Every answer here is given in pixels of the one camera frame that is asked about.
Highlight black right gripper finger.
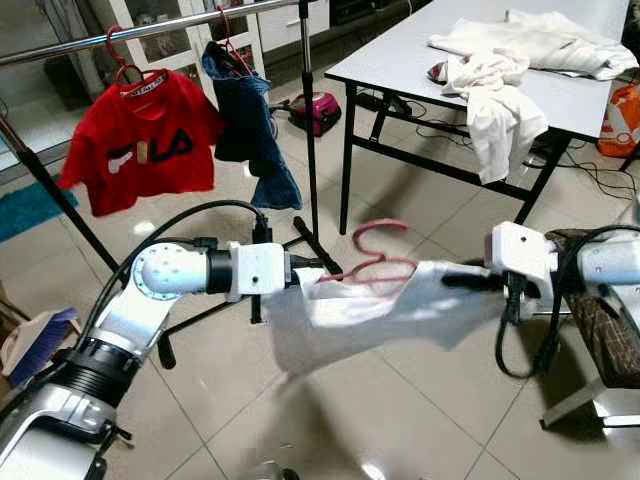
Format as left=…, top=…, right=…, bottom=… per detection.
left=440, top=268, right=493, bottom=293

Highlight thin white T-shirt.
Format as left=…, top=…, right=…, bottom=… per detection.
left=261, top=259, right=507, bottom=377

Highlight pink plastic hanger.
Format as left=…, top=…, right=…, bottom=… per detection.
left=314, top=217, right=422, bottom=297

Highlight red thin hanger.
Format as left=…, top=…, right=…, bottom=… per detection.
left=214, top=4, right=257, bottom=77
left=102, top=24, right=147, bottom=87

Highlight blue denim shorts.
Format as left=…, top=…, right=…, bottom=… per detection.
left=199, top=39, right=304, bottom=212

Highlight pink vacuum cleaner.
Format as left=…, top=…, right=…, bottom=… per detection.
left=287, top=89, right=344, bottom=139

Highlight grey left robot leg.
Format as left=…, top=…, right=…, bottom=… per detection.
left=255, top=462, right=302, bottom=480

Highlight orange bag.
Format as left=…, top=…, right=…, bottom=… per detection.
left=597, top=81, right=640, bottom=159

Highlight white table black legs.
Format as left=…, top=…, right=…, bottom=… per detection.
left=324, top=0, right=634, bottom=227

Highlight red FILA T-shirt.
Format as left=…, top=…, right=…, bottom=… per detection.
left=56, top=67, right=227, bottom=219

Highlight white spread garment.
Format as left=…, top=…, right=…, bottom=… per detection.
left=427, top=9, right=640, bottom=82

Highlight white glass-door cabinet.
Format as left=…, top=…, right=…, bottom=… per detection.
left=95, top=0, right=332, bottom=102

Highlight teal floor mat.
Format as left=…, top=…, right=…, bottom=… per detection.
left=0, top=179, right=80, bottom=245

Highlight metal clothes rack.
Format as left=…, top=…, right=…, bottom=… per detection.
left=0, top=0, right=347, bottom=372

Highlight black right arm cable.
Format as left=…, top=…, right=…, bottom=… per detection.
left=494, top=224, right=640, bottom=382

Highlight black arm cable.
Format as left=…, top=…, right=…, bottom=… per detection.
left=84, top=199, right=274, bottom=342
left=494, top=224, right=640, bottom=382

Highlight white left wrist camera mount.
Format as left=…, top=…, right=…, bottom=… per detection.
left=231, top=242, right=292, bottom=302

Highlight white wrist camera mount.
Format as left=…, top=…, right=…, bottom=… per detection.
left=231, top=242, right=292, bottom=302
left=486, top=221, right=560, bottom=302

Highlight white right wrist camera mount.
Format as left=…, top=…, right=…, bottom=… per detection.
left=486, top=221, right=560, bottom=302

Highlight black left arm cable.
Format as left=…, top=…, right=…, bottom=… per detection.
left=84, top=199, right=274, bottom=342

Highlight black floor cables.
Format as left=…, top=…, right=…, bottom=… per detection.
left=528, top=133, right=640, bottom=202

